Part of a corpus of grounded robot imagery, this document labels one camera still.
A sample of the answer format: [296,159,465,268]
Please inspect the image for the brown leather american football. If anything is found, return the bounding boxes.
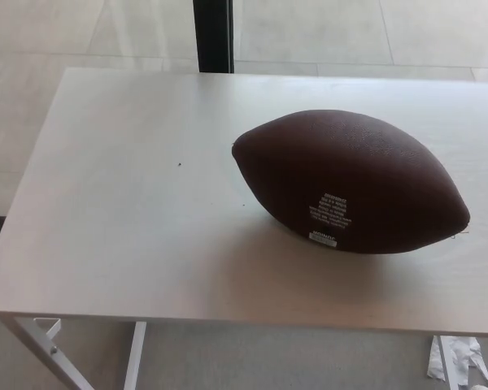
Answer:
[230,108,472,256]

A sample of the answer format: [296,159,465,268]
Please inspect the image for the white straight table leg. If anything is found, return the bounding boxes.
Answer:
[121,321,148,390]

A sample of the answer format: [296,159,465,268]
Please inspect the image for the white slanted table leg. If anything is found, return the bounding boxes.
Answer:
[0,318,95,390]

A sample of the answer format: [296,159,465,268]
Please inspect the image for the thin white table leg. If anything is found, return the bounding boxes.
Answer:
[437,335,461,390]

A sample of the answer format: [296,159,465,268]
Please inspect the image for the crumpled white paper strip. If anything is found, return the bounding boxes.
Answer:
[426,335,488,390]

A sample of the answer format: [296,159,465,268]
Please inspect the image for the black window frame post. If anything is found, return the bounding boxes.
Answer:
[194,0,234,74]

